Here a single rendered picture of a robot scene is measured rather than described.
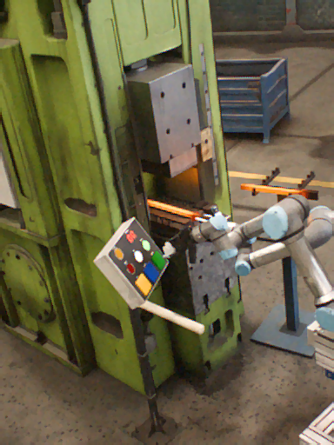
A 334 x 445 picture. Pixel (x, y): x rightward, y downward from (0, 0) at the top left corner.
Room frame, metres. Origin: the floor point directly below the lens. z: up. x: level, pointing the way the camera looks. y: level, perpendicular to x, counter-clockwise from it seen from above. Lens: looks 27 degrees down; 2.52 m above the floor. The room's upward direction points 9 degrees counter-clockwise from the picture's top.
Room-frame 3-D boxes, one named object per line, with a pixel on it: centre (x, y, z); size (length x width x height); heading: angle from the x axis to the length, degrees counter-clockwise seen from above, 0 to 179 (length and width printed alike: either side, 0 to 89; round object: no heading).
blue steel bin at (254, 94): (6.98, -0.90, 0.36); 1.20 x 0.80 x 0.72; 59
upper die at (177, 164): (3.12, 0.01, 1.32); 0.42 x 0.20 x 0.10; 42
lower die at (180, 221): (3.12, 0.01, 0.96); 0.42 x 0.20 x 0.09; 42
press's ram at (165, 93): (3.15, -0.02, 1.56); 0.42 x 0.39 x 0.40; 42
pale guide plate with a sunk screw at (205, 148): (3.27, -0.28, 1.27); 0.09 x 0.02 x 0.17; 132
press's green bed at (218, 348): (3.16, -0.02, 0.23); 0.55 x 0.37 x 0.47; 42
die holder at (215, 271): (3.16, -0.02, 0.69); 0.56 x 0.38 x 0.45; 42
